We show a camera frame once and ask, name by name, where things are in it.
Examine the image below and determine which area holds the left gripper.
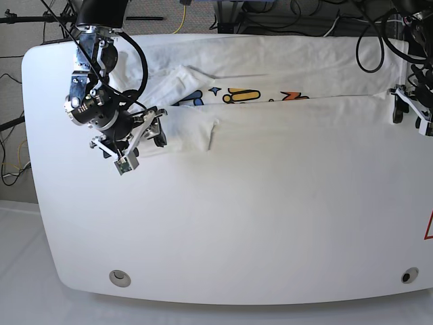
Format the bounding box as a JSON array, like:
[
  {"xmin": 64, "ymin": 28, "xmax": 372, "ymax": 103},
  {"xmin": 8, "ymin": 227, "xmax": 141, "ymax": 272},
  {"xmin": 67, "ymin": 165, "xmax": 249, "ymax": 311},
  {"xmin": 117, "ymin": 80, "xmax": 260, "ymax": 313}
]
[{"xmin": 392, "ymin": 64, "xmax": 432, "ymax": 124}]

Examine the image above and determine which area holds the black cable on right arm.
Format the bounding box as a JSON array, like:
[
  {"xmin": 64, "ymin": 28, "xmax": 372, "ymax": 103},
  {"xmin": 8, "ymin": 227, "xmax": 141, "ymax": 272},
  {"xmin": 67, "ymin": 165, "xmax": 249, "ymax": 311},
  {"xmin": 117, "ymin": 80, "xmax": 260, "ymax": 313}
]
[{"xmin": 111, "ymin": 28, "xmax": 150, "ymax": 109}]

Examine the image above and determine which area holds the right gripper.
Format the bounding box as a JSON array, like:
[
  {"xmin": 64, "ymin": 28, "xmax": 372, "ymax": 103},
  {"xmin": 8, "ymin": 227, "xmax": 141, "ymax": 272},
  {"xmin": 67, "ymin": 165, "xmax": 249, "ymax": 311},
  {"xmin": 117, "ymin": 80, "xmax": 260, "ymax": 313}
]
[{"xmin": 90, "ymin": 106, "xmax": 168, "ymax": 158}]

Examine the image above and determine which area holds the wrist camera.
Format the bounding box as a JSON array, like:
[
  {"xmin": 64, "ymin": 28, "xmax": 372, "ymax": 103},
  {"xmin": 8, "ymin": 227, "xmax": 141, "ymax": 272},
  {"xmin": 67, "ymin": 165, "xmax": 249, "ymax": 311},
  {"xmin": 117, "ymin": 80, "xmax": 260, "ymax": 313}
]
[
  {"xmin": 114, "ymin": 152, "xmax": 139, "ymax": 175},
  {"xmin": 418, "ymin": 118, "xmax": 432, "ymax": 137}
]

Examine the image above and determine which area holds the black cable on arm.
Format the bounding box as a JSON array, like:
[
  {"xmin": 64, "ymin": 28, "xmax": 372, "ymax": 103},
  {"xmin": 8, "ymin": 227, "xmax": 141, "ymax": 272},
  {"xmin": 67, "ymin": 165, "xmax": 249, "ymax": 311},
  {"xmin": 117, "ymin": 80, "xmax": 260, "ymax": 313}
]
[
  {"xmin": 355, "ymin": 9, "xmax": 412, "ymax": 74},
  {"xmin": 111, "ymin": 28, "xmax": 150, "ymax": 109}
]

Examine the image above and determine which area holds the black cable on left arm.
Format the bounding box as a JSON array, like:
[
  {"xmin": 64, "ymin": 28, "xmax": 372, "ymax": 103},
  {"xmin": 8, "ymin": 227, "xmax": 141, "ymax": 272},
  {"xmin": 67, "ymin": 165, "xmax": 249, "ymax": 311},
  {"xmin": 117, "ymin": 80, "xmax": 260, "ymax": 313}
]
[{"xmin": 355, "ymin": 9, "xmax": 412, "ymax": 74}]

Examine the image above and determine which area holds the black table grommet right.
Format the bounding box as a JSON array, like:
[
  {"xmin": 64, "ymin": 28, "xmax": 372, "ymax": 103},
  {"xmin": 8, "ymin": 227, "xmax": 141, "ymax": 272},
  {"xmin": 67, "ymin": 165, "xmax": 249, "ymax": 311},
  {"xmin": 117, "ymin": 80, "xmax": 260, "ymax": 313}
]
[{"xmin": 401, "ymin": 267, "xmax": 419, "ymax": 284}]

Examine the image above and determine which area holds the grey table grommet left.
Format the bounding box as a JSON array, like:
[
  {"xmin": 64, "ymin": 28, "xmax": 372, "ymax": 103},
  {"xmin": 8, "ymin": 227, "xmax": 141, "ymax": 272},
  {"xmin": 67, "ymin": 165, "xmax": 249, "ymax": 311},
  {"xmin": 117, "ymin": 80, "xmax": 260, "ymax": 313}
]
[{"xmin": 109, "ymin": 270, "xmax": 131, "ymax": 288}]

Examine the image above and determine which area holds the white printed T-shirt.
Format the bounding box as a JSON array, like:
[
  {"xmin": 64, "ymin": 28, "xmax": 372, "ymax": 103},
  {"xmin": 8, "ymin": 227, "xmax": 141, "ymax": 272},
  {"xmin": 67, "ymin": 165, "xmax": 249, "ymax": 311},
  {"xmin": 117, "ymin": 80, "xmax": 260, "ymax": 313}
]
[{"xmin": 114, "ymin": 33, "xmax": 410, "ymax": 156}]

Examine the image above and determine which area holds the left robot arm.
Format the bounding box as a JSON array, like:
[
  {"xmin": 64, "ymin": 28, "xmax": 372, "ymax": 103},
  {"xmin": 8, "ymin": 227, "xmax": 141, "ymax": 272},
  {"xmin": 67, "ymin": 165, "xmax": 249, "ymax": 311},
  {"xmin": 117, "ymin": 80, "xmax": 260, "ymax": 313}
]
[{"xmin": 392, "ymin": 1, "xmax": 432, "ymax": 121}]

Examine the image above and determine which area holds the black tripod stand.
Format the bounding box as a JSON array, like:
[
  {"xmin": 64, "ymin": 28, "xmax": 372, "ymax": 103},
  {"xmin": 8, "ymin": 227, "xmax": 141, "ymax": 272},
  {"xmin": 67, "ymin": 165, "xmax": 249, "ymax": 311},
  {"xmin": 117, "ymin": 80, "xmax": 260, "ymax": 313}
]
[{"xmin": 1, "ymin": 1, "xmax": 164, "ymax": 132}]

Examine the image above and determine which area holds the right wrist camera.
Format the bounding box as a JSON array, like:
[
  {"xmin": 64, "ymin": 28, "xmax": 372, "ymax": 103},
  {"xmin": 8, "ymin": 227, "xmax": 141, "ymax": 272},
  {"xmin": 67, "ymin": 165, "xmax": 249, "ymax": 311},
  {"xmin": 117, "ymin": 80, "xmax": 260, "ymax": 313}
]
[{"xmin": 114, "ymin": 152, "xmax": 139, "ymax": 175}]

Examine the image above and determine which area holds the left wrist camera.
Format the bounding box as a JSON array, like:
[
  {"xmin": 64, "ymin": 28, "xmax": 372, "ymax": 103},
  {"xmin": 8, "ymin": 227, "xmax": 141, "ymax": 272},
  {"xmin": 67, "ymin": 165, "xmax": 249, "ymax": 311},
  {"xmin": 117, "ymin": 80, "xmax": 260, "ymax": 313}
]
[{"xmin": 418, "ymin": 118, "xmax": 432, "ymax": 137}]

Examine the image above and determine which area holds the yellow cable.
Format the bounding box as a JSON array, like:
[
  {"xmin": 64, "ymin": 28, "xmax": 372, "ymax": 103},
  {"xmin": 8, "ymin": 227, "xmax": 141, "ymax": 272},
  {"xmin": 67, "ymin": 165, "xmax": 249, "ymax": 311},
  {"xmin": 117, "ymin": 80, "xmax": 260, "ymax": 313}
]
[{"xmin": 173, "ymin": 0, "xmax": 190, "ymax": 35}]

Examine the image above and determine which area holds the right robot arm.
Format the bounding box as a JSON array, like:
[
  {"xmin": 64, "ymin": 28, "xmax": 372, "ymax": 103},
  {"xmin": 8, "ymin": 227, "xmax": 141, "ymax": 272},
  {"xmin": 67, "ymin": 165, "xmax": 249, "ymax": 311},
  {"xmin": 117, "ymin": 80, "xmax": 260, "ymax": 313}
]
[{"xmin": 65, "ymin": 1, "xmax": 167, "ymax": 157}]

